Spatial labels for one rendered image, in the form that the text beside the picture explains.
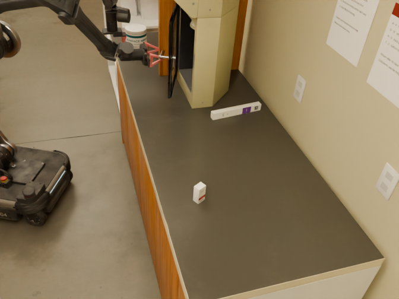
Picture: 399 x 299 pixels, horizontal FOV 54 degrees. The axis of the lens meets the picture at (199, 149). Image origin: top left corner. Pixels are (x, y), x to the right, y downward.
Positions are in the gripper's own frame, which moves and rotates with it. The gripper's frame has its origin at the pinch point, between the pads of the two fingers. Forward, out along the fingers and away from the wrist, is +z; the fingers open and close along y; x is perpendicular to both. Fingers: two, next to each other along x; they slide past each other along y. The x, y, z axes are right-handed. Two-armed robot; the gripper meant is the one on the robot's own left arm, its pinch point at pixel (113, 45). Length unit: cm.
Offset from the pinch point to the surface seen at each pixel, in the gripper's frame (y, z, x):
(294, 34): 76, -26, -57
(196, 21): 33, -30, -45
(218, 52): 45, -14, -45
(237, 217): 30, 16, -120
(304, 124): 76, 7, -82
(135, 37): 15.1, 4.9, 20.8
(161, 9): 24.9, -22.2, -8.9
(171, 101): 24.6, 15.9, -36.8
